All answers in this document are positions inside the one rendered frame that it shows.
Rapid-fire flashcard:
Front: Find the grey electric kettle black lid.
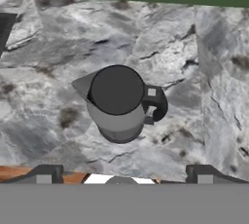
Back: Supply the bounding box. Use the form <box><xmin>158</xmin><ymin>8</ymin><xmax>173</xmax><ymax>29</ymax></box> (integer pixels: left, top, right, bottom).
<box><xmin>71</xmin><ymin>64</ymin><xmax>169</xmax><ymax>145</ymax></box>

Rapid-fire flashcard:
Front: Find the grey round knob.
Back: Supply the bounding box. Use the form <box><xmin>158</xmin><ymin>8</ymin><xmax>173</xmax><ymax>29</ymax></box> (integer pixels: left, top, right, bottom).
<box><xmin>106</xmin><ymin>175</ymin><xmax>139</xmax><ymax>185</ymax></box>

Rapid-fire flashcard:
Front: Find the black hob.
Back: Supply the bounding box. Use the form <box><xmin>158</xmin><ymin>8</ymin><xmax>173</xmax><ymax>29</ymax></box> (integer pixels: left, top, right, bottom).
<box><xmin>0</xmin><ymin>12</ymin><xmax>18</xmax><ymax>57</ymax></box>

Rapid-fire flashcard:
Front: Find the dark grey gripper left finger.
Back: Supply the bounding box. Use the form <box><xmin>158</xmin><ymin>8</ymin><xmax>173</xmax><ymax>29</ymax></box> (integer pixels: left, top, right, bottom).
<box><xmin>2</xmin><ymin>164</ymin><xmax>64</xmax><ymax>184</ymax></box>

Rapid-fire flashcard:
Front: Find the white cupboard front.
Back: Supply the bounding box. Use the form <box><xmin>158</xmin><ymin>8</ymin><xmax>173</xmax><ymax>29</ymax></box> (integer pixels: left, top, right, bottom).
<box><xmin>84</xmin><ymin>173</ymin><xmax>157</xmax><ymax>185</ymax></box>

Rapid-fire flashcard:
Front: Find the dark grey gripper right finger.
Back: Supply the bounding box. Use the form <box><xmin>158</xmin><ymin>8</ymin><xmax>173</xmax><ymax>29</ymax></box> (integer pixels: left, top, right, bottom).
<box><xmin>185</xmin><ymin>164</ymin><xmax>249</xmax><ymax>184</ymax></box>

